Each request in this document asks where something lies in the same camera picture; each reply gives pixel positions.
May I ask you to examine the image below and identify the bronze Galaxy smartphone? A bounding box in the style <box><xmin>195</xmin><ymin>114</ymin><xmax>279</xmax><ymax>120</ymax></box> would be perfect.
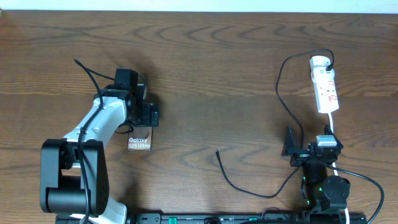
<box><xmin>127</xmin><ymin>127</ymin><xmax>153</xmax><ymax>151</ymax></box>

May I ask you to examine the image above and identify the black charging cable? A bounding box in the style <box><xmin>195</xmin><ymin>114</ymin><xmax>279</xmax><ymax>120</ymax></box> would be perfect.
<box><xmin>215</xmin><ymin>49</ymin><xmax>335</xmax><ymax>199</ymax></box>

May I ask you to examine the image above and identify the white charger adapter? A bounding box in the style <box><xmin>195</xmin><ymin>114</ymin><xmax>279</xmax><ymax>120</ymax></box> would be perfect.
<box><xmin>310</xmin><ymin>55</ymin><xmax>331</xmax><ymax>70</ymax></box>

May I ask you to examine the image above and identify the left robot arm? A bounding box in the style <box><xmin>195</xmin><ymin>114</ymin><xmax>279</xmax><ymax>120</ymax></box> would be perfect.
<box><xmin>40</xmin><ymin>68</ymin><xmax>159</xmax><ymax>223</ymax></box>

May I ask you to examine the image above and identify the black camera cable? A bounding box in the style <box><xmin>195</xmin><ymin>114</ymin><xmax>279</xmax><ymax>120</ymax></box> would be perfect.
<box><xmin>73</xmin><ymin>58</ymin><xmax>116</xmax><ymax>224</ymax></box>
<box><xmin>323</xmin><ymin>163</ymin><xmax>385</xmax><ymax>224</ymax></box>

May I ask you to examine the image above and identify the white power strip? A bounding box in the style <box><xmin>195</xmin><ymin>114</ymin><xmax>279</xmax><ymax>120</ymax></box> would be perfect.
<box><xmin>311</xmin><ymin>66</ymin><xmax>339</xmax><ymax>114</ymax></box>

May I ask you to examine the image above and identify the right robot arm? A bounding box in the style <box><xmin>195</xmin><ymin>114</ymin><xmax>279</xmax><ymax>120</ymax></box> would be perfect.
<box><xmin>281</xmin><ymin>126</ymin><xmax>351</xmax><ymax>223</ymax></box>

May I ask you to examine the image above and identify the black left camera cable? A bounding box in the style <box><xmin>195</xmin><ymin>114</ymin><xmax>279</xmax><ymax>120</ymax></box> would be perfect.
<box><xmin>73</xmin><ymin>58</ymin><xmax>116</xmax><ymax>224</ymax></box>

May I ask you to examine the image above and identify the black right camera cable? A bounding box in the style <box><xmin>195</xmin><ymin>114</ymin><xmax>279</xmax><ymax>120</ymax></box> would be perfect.
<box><xmin>323</xmin><ymin>163</ymin><xmax>385</xmax><ymax>224</ymax></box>

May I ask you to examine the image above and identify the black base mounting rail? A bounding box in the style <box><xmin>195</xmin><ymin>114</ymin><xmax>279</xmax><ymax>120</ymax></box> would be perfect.
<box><xmin>127</xmin><ymin>212</ymin><xmax>368</xmax><ymax>224</ymax></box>

